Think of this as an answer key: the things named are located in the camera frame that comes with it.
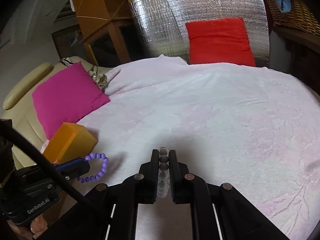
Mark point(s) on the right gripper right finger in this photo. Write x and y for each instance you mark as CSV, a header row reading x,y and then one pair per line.
x,y
180,187

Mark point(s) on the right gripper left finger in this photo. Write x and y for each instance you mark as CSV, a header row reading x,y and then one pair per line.
x,y
148,184

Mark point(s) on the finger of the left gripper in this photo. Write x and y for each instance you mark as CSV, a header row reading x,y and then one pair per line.
x,y
73,168

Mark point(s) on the left hand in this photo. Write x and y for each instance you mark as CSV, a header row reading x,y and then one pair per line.
x,y
37,228

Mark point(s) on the orange cardboard box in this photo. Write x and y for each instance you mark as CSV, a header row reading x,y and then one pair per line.
x,y
71,141

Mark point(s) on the magenta pillow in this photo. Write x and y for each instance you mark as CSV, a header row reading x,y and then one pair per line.
x,y
67,96

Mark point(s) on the beige leather sofa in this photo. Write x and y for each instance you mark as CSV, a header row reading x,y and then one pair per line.
x,y
22,112

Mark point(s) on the pink white blanket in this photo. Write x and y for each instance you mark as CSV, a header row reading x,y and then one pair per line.
x,y
255,128

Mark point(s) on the floral patterned cushion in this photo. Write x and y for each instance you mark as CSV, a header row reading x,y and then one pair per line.
x,y
98,76

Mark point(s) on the red pillow on bed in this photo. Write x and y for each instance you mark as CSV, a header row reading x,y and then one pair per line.
x,y
216,41

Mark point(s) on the silver foil insulation panel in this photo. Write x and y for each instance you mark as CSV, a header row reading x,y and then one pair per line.
x,y
161,24

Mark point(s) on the wooden cabinet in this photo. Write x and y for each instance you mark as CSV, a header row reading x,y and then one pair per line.
x,y
110,37

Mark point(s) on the wicker basket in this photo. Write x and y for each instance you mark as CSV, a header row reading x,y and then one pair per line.
x,y
300,17

